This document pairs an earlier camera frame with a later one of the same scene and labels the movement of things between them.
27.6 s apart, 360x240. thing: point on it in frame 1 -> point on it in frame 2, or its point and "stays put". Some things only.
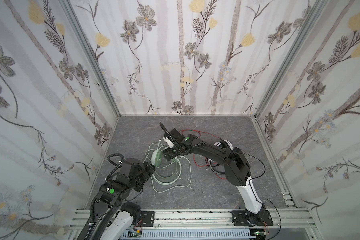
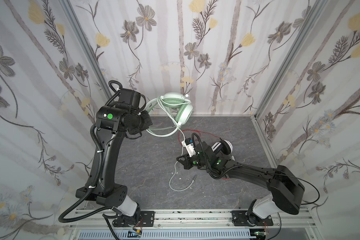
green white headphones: x=156 y=159 -> x=185 y=109
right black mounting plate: x=239 y=219 stays put
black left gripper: x=148 y=169 -> x=144 y=122
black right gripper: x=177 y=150 -> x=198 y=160
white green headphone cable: x=170 y=188 -> x=165 y=111
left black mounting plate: x=148 y=218 stays put
